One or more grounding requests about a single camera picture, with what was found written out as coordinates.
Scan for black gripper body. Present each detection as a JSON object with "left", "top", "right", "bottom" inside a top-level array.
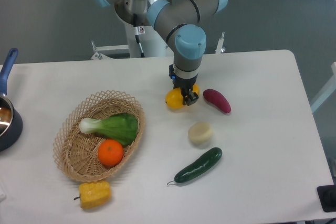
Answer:
[{"left": 169, "top": 64, "right": 197, "bottom": 95}]

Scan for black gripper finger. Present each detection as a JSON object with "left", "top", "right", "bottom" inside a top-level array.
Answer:
[{"left": 182, "top": 88, "right": 198, "bottom": 106}]

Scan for yellow mango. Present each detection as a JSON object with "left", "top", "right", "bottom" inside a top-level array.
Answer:
[{"left": 165, "top": 84, "right": 200, "bottom": 109}]

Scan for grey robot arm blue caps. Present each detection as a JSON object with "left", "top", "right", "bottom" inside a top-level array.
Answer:
[{"left": 96, "top": 0, "right": 228, "bottom": 106}]

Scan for purple sweet potato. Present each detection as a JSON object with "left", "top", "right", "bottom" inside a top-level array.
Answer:
[{"left": 203, "top": 89, "right": 232, "bottom": 114}]

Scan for beige round bun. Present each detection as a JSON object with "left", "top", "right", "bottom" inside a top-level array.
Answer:
[{"left": 188, "top": 122, "right": 213, "bottom": 145}]

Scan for green cucumber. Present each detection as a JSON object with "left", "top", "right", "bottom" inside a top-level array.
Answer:
[{"left": 167, "top": 147, "right": 223, "bottom": 185}]

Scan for green bok choy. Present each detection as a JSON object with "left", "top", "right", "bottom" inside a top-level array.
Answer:
[{"left": 79, "top": 113, "right": 138, "bottom": 146}]

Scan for orange tangerine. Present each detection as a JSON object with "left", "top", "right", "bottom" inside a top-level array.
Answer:
[{"left": 98, "top": 139, "right": 124, "bottom": 166}]

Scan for woven wicker basket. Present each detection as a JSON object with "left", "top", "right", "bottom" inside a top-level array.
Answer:
[{"left": 54, "top": 90, "right": 145, "bottom": 182}]

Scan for yellow bell pepper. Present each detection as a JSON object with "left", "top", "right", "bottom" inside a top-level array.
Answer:
[{"left": 74, "top": 180, "right": 112, "bottom": 209}]

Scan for black device at table edge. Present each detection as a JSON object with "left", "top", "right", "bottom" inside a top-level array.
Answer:
[{"left": 317, "top": 185, "right": 335, "bottom": 212}]

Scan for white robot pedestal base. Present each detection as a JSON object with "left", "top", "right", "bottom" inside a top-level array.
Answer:
[{"left": 91, "top": 0, "right": 226, "bottom": 61}]

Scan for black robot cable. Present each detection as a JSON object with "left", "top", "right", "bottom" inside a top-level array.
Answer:
[{"left": 132, "top": 13, "right": 146, "bottom": 58}]

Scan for white frame at right edge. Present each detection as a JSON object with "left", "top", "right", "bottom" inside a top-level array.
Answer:
[{"left": 310, "top": 62, "right": 335, "bottom": 113}]

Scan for blue saucepan with handle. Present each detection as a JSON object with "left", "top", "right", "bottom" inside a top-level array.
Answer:
[{"left": 1, "top": 48, "right": 23, "bottom": 152}]

